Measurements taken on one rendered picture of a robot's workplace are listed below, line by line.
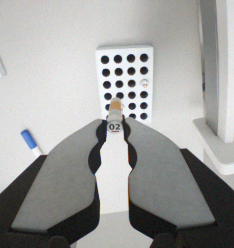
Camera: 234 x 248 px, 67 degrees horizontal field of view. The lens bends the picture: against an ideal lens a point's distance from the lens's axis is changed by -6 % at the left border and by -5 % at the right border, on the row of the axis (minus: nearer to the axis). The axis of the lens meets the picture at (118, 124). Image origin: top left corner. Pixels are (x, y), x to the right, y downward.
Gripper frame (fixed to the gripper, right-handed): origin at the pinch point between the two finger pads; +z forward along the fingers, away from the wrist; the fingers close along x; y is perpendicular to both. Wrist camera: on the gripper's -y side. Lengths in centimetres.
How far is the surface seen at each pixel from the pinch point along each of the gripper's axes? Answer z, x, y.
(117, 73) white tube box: 18.8, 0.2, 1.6
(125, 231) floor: 96, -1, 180
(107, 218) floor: 96, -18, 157
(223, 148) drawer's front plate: 6.8, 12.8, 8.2
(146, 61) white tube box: 17.4, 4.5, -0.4
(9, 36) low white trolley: 21.1, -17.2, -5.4
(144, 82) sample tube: 16.0, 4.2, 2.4
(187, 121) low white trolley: 20.7, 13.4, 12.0
